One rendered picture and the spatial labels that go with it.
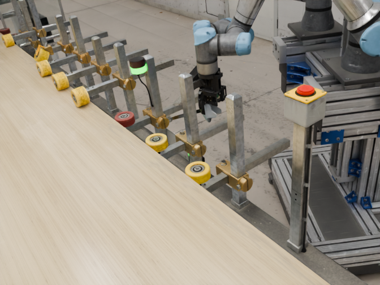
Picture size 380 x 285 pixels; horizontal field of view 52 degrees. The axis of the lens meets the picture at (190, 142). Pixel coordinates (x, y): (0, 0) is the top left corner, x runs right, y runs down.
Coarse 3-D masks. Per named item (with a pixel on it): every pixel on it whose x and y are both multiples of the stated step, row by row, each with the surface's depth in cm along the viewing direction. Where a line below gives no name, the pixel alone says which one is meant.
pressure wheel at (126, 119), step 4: (124, 112) 162; (128, 112) 162; (116, 116) 160; (120, 116) 160; (124, 116) 159; (128, 116) 159; (132, 116) 159; (116, 120) 158; (120, 120) 157; (124, 120) 157; (128, 120) 157; (132, 120) 159; (124, 124) 158; (128, 124) 158; (132, 124) 160
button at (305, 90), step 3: (300, 87) 92; (303, 87) 92; (306, 87) 92; (309, 87) 91; (312, 87) 91; (297, 90) 91; (300, 90) 90; (303, 90) 90; (306, 90) 90; (309, 90) 90; (312, 90) 90; (300, 93) 90; (303, 93) 90; (306, 93) 90; (309, 93) 90; (312, 93) 90
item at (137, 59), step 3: (135, 57) 151; (138, 57) 150; (141, 57) 150; (129, 60) 149; (132, 60) 148; (135, 60) 148; (138, 60) 148; (141, 60) 147; (144, 72) 154; (147, 72) 152; (138, 75) 151; (144, 75) 155; (147, 75) 153; (141, 81) 153; (144, 84) 155; (147, 87) 156; (150, 99) 159
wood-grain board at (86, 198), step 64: (0, 64) 234; (0, 128) 164; (64, 128) 158; (0, 192) 126; (64, 192) 122; (128, 192) 119; (192, 192) 116; (0, 256) 103; (64, 256) 100; (128, 256) 98; (192, 256) 95; (256, 256) 93
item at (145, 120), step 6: (162, 108) 172; (168, 108) 171; (174, 108) 172; (180, 108) 174; (168, 114) 171; (138, 120) 165; (144, 120) 165; (150, 120) 167; (132, 126) 162; (138, 126) 164
